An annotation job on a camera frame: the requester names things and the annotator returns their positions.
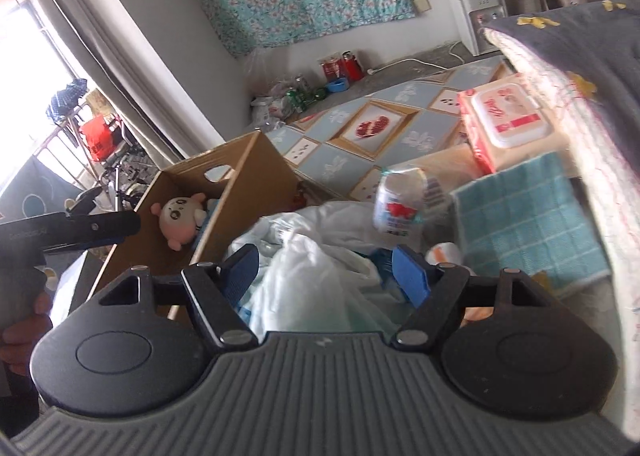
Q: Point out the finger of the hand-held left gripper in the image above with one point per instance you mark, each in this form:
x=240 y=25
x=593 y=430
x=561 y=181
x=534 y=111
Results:
x=105 y=228
x=85 y=201

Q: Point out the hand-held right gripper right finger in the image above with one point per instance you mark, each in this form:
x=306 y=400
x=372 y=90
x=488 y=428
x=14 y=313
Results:
x=410 y=276

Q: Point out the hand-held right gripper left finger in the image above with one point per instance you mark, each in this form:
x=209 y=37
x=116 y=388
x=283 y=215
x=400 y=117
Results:
x=240 y=271

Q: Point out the white red label packet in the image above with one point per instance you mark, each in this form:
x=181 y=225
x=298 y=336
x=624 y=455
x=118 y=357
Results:
x=400 y=216

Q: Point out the white plastic bag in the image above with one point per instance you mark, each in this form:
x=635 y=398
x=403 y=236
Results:
x=310 y=276

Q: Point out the pink plush doll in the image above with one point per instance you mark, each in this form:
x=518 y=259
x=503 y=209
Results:
x=177 y=221

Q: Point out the brown cardboard box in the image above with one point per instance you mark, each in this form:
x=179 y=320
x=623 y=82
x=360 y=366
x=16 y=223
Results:
x=260 y=175

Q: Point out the teal checked towel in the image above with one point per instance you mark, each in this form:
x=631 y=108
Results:
x=530 y=231

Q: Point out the person's left hand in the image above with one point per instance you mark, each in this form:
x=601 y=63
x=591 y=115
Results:
x=25 y=336

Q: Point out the wheelchair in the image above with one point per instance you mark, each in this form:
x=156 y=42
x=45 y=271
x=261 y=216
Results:
x=125 y=170

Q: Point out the blue circle patterned blanket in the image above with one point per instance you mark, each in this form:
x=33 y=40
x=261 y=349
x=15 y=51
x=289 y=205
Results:
x=30 y=186

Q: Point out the red hanging bag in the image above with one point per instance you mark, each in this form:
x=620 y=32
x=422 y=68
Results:
x=97 y=138

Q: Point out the metal balcony railing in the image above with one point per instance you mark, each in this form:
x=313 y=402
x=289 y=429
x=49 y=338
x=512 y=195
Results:
x=55 y=135

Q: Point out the dark hanging clothes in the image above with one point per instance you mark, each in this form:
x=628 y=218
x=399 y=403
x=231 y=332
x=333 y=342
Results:
x=70 y=95

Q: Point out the beige curtain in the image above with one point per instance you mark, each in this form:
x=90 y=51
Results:
x=100 y=35

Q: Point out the green bottle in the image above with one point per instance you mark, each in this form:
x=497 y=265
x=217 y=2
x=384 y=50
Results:
x=296 y=99

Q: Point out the pink wet wipes pack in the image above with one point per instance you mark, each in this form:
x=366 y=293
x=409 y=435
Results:
x=505 y=115

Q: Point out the clear plastic bag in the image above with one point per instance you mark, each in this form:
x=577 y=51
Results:
x=265 y=70

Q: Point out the blue bowl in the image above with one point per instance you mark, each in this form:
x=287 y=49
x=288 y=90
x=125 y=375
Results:
x=336 y=84

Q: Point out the red flask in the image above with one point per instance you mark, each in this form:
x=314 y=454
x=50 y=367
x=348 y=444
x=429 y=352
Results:
x=351 y=66

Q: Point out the grey quilt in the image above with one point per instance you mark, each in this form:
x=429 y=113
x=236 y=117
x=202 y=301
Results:
x=600 y=135

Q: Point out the white water dispenser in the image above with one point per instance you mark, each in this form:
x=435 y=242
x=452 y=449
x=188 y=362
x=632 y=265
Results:
x=475 y=20

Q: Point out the wall socket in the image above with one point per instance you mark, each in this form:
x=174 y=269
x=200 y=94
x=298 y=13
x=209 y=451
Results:
x=422 y=4

